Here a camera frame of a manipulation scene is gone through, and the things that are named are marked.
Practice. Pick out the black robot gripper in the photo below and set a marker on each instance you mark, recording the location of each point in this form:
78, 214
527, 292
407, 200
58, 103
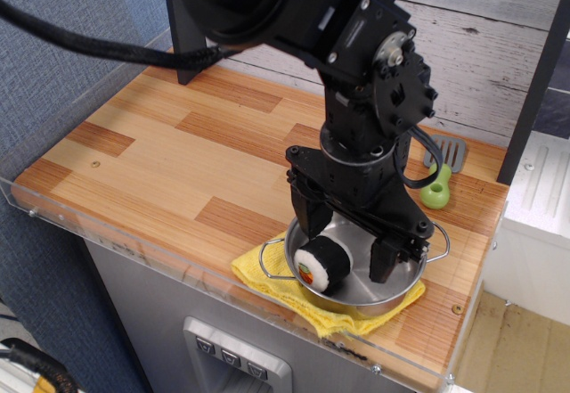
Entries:
371, 195

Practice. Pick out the white toy sink counter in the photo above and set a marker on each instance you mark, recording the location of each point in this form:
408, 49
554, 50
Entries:
528, 263

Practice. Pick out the grey spatula green handle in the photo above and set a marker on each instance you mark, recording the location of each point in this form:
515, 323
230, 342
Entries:
454, 150

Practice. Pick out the yellow cloth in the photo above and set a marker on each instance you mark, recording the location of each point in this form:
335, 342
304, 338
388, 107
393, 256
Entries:
329, 313

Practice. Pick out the stainless steel pot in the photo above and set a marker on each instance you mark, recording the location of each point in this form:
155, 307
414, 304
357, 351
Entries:
291, 261

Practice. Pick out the black yellow object bottom left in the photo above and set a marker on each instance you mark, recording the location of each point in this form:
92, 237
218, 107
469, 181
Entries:
25, 368

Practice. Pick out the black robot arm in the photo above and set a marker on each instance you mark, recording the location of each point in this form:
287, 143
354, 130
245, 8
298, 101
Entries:
377, 91

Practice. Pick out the plush sushi roll toy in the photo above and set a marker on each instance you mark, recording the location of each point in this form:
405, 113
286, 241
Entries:
323, 263

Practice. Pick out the black left shelf post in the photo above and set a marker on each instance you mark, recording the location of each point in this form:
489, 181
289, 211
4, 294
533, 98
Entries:
187, 39

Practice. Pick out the clear acrylic table guard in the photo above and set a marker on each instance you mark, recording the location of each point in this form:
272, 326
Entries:
168, 184

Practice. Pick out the black right shelf post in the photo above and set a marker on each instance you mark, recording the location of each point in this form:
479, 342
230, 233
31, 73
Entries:
548, 60

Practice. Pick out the silver dispenser button panel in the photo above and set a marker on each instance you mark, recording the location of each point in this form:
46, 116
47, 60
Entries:
224, 363

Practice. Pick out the black shelf post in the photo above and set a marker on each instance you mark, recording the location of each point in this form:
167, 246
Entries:
548, 60
187, 39

